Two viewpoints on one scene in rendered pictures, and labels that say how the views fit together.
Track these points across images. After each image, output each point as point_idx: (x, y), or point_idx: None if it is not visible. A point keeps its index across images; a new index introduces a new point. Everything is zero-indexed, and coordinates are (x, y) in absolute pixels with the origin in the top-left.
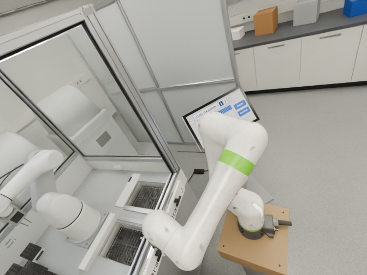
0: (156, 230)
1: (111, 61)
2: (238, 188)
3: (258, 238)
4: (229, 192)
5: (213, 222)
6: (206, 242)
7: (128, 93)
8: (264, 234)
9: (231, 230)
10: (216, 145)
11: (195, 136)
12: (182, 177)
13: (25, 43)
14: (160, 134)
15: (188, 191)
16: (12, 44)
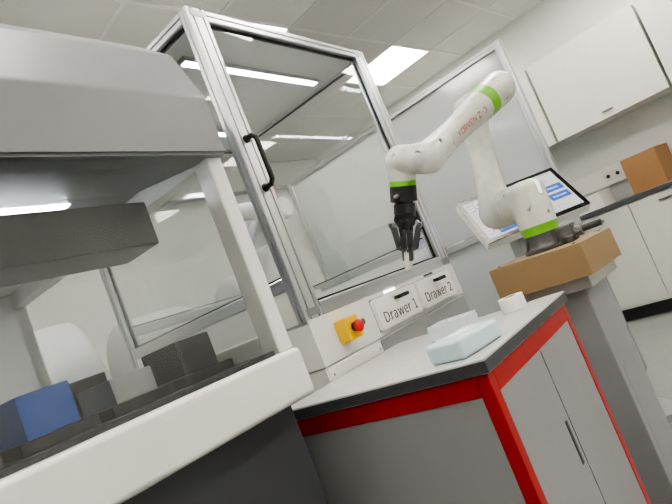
0: (398, 146)
1: (371, 91)
2: (480, 106)
3: (551, 245)
4: (470, 107)
5: (453, 126)
6: (446, 138)
7: (382, 123)
8: (562, 243)
9: (515, 260)
10: None
11: (477, 225)
12: (453, 278)
13: (320, 47)
14: (418, 190)
15: (464, 312)
16: (314, 44)
